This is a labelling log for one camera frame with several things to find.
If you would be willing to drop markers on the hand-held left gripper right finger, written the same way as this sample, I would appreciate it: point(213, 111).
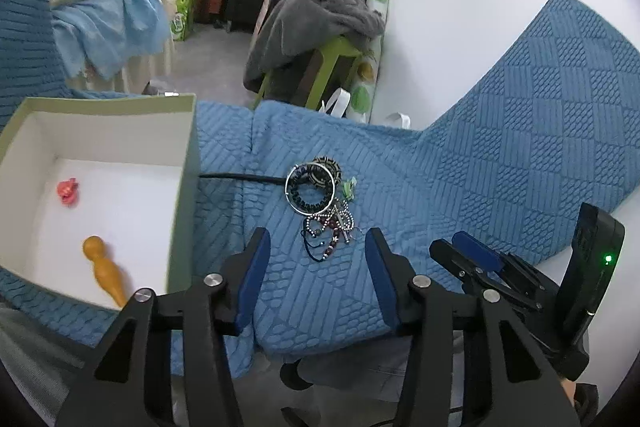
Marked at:
point(382, 279)

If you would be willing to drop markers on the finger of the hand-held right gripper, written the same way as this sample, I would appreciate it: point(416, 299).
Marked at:
point(460, 264)
point(480, 249)

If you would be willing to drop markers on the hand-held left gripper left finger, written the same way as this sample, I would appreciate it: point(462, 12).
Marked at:
point(252, 279)

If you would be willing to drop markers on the green cardboard box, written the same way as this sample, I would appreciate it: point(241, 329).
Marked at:
point(182, 207)

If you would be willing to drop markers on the black rhinestone hair clip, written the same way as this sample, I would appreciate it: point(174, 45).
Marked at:
point(240, 177)

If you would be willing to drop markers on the black beige patterned bangle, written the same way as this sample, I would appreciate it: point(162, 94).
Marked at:
point(335, 167)

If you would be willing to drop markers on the green tassel earring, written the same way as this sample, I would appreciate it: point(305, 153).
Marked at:
point(350, 188)

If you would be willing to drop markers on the blue textured blanket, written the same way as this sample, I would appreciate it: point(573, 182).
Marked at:
point(450, 157)

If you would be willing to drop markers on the silver bangle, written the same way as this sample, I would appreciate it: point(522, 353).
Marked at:
point(287, 187)

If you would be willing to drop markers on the orange wooden peg figure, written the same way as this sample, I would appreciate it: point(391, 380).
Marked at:
point(102, 269)

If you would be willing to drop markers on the red small toy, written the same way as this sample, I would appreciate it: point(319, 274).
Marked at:
point(67, 191)

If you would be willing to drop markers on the green plastic stool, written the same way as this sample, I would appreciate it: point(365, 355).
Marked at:
point(332, 52)

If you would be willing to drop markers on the grey sweater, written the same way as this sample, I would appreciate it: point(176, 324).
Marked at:
point(300, 22)

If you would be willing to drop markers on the green shopping bag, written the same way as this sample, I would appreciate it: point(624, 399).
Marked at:
point(182, 9)

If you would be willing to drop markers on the light blue bed blanket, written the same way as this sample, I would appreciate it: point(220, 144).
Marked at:
point(115, 22)

